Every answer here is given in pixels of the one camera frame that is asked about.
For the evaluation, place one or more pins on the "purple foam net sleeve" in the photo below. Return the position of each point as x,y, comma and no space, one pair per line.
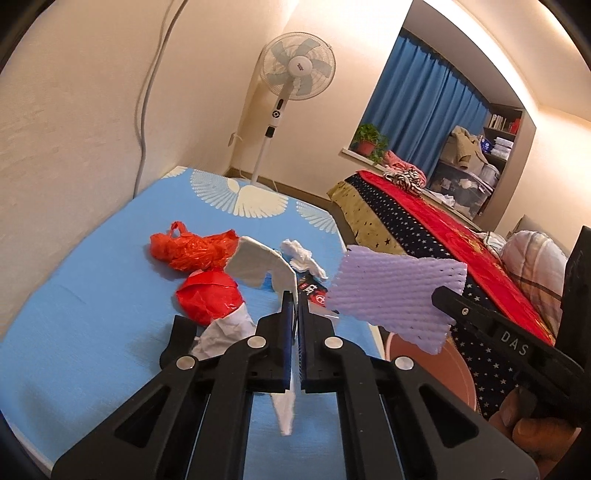
395,292

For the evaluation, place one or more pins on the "orange plastic bag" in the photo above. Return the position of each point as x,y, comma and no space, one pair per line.
184,251

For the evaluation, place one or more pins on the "right hand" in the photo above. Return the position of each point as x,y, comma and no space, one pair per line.
545,440

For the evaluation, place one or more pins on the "white standing fan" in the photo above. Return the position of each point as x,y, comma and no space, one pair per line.
294,66

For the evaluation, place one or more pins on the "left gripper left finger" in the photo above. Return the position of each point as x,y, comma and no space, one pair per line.
190,421

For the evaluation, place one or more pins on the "beige jacket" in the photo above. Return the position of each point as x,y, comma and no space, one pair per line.
463,150

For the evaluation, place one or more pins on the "clear plastic storage box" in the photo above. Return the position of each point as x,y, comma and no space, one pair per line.
469,192

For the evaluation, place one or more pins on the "black snack wrapper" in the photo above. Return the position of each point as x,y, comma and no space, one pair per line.
315,293

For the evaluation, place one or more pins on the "blue crane pattern cloth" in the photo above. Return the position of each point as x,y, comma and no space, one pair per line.
92,334

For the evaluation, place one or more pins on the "red plastic bag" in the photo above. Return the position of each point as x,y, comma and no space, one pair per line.
208,296

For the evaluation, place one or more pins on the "pink clothing pile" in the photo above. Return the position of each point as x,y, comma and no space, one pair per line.
393,162

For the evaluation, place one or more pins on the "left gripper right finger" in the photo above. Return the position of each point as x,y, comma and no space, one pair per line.
397,421

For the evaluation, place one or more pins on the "zebra pattern cloth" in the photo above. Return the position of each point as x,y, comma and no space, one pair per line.
410,180

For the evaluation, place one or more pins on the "crumpled white tissue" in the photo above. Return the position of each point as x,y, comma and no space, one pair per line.
302,260

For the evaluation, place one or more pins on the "red blanket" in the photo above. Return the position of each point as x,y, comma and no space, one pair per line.
423,230

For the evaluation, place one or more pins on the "wooden bookshelf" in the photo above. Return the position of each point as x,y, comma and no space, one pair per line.
509,132

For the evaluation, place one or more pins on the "potted green plant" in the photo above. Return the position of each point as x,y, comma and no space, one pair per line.
370,143

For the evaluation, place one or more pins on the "pink plastic trash bin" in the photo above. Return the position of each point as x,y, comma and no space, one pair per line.
448,366

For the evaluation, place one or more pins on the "plaid pillow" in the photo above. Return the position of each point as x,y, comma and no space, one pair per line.
536,264

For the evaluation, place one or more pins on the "navy star bed sheet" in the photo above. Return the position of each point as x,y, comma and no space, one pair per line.
494,376

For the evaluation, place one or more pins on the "blue window curtain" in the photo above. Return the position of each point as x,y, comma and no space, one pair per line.
419,99

